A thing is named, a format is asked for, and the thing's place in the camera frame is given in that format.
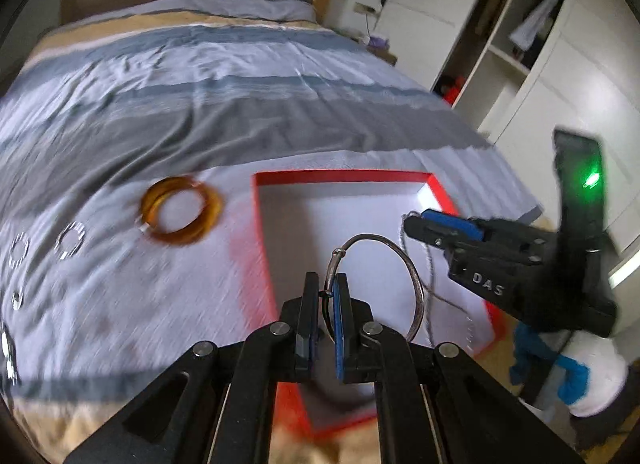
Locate amber bangle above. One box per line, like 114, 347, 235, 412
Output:
139, 175, 202, 237
149, 183, 224, 247

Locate red cloth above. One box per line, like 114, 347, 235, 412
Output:
432, 75, 464, 108

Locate wooden nightstand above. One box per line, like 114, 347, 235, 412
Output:
349, 32, 399, 67

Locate crystal bracelet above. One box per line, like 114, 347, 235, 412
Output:
8, 233, 32, 273
55, 222, 89, 261

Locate striped bed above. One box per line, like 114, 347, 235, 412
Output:
0, 0, 545, 464

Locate white hanging garment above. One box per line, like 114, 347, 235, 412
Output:
509, 0, 567, 52

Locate white wardrobe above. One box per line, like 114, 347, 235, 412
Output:
374, 0, 640, 295

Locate red box with white inside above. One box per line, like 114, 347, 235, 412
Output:
250, 170, 512, 441

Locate striped pillow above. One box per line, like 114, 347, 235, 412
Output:
182, 0, 319, 22

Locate thin silver bangle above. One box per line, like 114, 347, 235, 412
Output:
324, 234, 426, 345

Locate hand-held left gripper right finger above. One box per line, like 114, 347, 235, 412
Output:
333, 272, 586, 464

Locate thin silver chain necklace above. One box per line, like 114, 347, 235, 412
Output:
397, 213, 475, 351

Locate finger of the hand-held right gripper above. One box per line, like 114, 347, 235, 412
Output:
403, 214, 543, 317
421, 208, 557, 257

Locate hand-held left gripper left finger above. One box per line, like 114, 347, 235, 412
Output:
62, 271, 321, 464

